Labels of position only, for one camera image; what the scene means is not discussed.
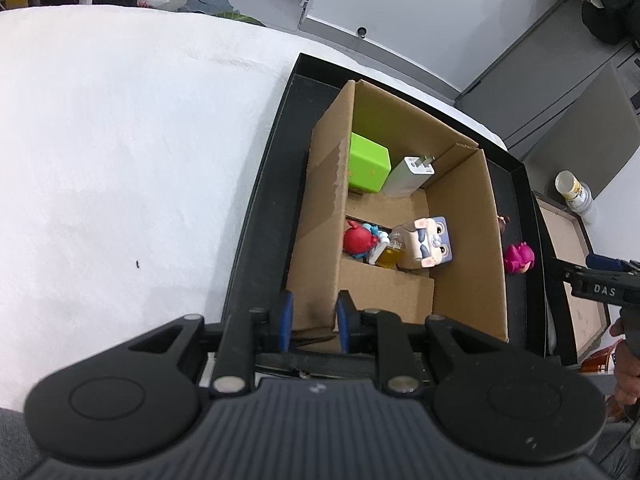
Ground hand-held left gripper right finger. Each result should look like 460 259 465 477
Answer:
336 290 546 395

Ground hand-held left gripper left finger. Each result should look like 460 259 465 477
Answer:
125 290 295 394

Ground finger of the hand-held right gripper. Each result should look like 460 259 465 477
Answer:
550 258 640 306
586 254 640 275

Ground small yellow perfume bottle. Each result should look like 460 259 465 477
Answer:
372 227 407 270

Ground red blue toy figure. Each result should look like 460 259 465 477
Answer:
343 219 393 264

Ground black tray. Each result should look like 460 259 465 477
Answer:
222 51 581 367

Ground grey rabbit cube figure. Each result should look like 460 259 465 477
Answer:
400 216 456 269

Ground brown cardboard box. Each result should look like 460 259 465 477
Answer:
286 79 510 344

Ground white plug charger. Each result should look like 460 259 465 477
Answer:
382 155 435 199

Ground person's right hand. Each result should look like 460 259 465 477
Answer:
610 320 640 409

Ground black framed brown board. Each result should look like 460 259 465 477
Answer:
531 191 612 364

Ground orange object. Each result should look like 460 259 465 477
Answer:
580 345 614 374

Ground clear bottle yellow label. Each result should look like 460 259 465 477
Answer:
555 170 597 225

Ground pink dinosaur doll figure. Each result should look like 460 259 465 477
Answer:
503 241 537 275

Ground green cube box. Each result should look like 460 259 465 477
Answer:
348 132 392 195

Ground green printed cushion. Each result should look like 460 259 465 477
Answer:
212 9 266 28

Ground person's grey clothing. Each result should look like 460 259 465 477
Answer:
0 407 640 480

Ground blue jeans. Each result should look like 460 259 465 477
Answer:
187 0 236 16

